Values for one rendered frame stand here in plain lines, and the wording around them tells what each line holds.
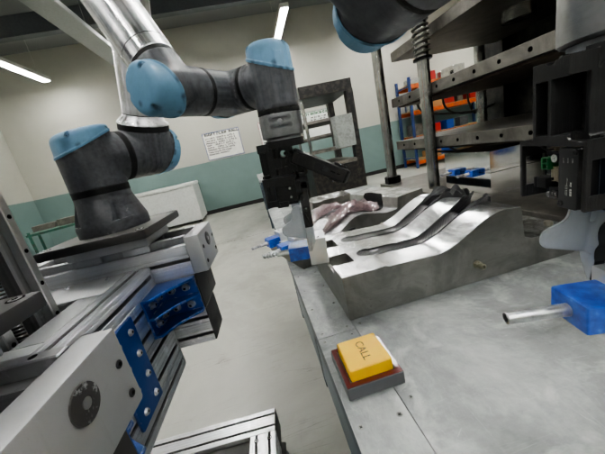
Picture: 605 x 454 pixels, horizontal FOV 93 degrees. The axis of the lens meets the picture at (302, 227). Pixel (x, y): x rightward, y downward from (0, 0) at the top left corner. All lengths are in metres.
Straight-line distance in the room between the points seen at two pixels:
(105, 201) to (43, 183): 8.34
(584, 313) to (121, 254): 0.77
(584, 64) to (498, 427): 0.34
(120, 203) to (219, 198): 7.09
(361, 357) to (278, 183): 0.31
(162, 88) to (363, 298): 0.47
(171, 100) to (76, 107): 8.21
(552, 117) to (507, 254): 0.43
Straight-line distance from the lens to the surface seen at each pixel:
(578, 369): 0.51
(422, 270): 0.59
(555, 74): 0.30
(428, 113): 1.60
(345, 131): 4.93
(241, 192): 7.75
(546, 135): 0.32
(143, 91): 0.49
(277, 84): 0.51
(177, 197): 7.09
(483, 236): 0.65
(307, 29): 8.44
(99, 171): 0.75
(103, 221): 0.74
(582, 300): 0.36
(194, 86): 0.51
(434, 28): 1.67
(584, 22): 0.31
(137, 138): 0.81
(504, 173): 1.42
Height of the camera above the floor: 1.13
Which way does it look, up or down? 15 degrees down
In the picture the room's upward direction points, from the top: 13 degrees counter-clockwise
